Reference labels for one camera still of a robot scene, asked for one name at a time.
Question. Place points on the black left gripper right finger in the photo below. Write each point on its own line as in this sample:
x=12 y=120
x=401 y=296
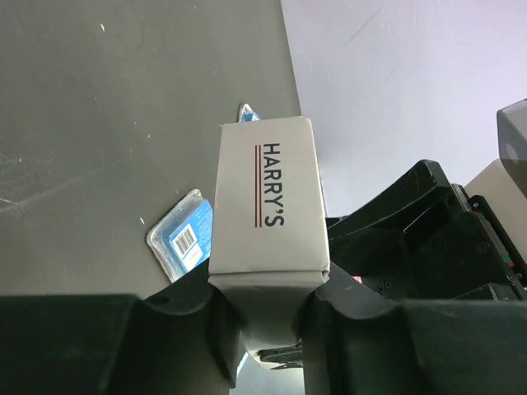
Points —
x=360 y=336

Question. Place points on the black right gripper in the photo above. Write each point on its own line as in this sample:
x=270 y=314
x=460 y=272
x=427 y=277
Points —
x=425 y=238

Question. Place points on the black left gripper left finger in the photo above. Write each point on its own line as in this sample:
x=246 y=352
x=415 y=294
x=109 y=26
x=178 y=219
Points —
x=182 y=340

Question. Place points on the blue Gillette razor blister pack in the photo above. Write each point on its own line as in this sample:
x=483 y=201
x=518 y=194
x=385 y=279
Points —
x=182 y=239

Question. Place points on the white Harry's razor box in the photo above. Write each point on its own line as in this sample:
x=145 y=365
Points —
x=270 y=248

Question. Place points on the blue tilted razor blister pack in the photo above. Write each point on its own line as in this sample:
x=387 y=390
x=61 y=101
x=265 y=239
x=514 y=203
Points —
x=246 y=114

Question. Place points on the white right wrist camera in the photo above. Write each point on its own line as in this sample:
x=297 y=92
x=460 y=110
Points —
x=504 y=178

